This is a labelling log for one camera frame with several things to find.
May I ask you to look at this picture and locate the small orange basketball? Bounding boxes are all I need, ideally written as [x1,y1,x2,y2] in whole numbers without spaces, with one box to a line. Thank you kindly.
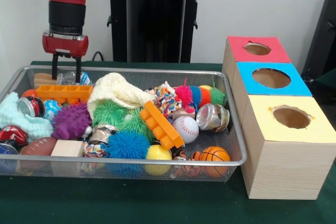
[199,146,231,177]

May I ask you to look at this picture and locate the cream knitted cloth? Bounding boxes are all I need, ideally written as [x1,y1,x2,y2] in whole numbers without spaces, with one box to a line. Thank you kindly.
[87,72,155,121]

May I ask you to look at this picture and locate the green spiky ball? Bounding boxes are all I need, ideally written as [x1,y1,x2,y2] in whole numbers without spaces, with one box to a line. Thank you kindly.
[121,109,154,142]

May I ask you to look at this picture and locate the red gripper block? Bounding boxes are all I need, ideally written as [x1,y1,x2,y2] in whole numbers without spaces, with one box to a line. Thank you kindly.
[42,31,89,83]

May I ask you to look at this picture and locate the clear shallow mesh bin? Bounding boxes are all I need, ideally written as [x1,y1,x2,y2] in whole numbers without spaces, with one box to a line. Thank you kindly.
[0,66,248,183]

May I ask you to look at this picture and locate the wooden box three holes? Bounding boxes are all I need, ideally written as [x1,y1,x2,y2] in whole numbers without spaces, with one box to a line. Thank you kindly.
[223,36,336,200]

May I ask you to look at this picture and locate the purple spiky ball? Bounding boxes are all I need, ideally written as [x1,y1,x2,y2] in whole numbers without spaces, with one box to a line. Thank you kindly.
[51,102,92,141]

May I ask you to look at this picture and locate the white baseball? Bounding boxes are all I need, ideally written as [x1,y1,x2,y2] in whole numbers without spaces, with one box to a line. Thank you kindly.
[174,116,200,145]

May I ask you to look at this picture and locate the long orange toy brick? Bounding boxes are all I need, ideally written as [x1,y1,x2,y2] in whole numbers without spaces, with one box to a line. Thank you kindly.
[36,84,93,104]

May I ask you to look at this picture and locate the orange toy brick round studs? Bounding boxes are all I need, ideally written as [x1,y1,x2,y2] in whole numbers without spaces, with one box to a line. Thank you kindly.
[139,101,185,151]

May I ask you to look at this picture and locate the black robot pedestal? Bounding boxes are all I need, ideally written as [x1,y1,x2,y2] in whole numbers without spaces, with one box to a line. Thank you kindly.
[101,0,212,63]

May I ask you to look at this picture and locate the crushed silver can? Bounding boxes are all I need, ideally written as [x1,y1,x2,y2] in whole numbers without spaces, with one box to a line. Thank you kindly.
[196,103,231,133]

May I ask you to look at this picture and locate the blue spiky ball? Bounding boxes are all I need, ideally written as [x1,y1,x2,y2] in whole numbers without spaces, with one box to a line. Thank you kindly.
[106,132,151,178]

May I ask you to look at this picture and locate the dark green table cloth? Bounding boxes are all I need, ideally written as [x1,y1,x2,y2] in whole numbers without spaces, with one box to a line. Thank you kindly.
[0,60,336,224]

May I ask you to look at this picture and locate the yellow ball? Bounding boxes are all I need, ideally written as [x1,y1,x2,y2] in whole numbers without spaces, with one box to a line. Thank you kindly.
[145,145,173,176]

